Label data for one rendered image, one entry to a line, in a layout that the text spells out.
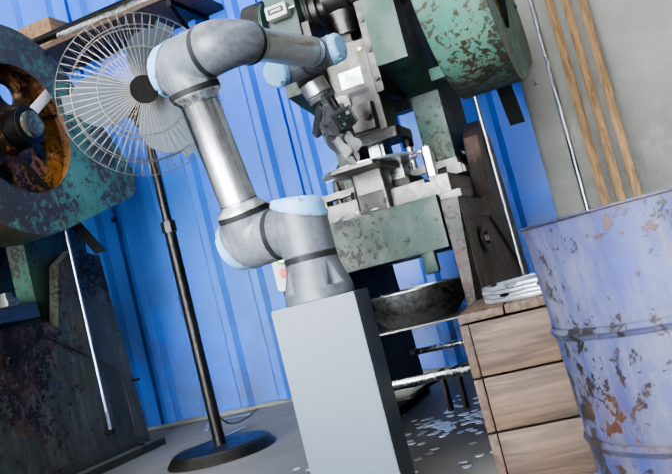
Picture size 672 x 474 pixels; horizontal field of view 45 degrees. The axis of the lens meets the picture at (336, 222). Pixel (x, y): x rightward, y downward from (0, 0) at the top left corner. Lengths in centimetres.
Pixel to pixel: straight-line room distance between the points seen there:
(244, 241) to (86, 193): 167
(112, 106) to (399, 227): 119
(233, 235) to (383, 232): 58
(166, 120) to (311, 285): 141
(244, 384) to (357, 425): 234
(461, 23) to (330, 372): 99
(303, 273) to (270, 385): 230
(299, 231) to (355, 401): 37
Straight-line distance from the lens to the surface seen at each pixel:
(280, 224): 171
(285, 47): 187
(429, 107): 264
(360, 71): 245
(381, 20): 241
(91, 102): 294
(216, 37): 173
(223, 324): 398
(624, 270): 108
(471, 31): 219
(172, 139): 295
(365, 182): 231
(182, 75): 178
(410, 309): 232
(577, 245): 111
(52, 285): 346
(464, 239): 211
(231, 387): 405
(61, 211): 324
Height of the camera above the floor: 46
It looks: 5 degrees up
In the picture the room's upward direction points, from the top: 14 degrees counter-clockwise
